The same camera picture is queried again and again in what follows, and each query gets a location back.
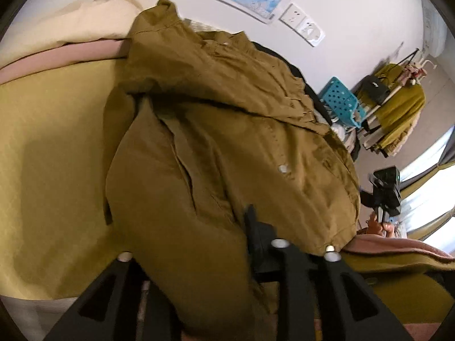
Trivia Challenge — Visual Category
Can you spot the olive brown jacket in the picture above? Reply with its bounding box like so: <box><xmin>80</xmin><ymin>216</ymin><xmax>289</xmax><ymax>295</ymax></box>
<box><xmin>103</xmin><ymin>0</ymin><xmax>360</xmax><ymax>340</ymax></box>

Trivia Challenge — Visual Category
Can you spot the clothes rack with garments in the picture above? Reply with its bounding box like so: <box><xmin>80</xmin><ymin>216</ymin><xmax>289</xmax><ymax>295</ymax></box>
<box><xmin>355</xmin><ymin>49</ymin><xmax>432</xmax><ymax>158</ymax></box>

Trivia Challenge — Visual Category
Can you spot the person's right hand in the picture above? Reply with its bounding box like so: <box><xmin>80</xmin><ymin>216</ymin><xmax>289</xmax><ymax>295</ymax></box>
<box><xmin>366</xmin><ymin>212</ymin><xmax>396</xmax><ymax>238</ymax></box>

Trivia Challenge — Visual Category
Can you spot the window with curtain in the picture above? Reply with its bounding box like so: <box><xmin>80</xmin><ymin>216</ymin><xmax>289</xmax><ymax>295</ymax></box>
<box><xmin>399</xmin><ymin>128</ymin><xmax>455</xmax><ymax>255</ymax></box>

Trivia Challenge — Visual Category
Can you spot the yellow patterned bed sheet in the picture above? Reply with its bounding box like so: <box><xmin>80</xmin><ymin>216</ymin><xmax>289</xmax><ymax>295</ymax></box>
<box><xmin>1</xmin><ymin>59</ymin><xmax>126</xmax><ymax>300</ymax></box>

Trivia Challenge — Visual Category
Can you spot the blue perforated plastic basket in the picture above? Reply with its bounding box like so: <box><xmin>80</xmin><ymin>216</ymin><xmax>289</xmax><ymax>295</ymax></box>
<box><xmin>319</xmin><ymin>76</ymin><xmax>365</xmax><ymax>128</ymax></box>

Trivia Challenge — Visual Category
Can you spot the white air conditioner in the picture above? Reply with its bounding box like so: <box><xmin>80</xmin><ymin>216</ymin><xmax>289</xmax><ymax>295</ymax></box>
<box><xmin>422</xmin><ymin>0</ymin><xmax>447</xmax><ymax>58</ymax></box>

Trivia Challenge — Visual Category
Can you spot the pink folded blanket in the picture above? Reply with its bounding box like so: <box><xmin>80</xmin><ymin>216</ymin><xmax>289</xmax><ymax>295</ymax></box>
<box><xmin>1</xmin><ymin>39</ymin><xmax>131</xmax><ymax>84</ymax></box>

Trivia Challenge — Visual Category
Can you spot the cream folded quilt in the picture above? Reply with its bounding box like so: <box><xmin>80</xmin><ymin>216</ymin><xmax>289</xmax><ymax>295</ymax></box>
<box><xmin>1</xmin><ymin>0</ymin><xmax>156</xmax><ymax>67</ymax></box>

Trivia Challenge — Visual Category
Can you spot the white wall socket plate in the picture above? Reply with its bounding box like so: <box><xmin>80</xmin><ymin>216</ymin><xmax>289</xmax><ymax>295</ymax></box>
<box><xmin>279</xmin><ymin>3</ymin><xmax>325</xmax><ymax>48</ymax></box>

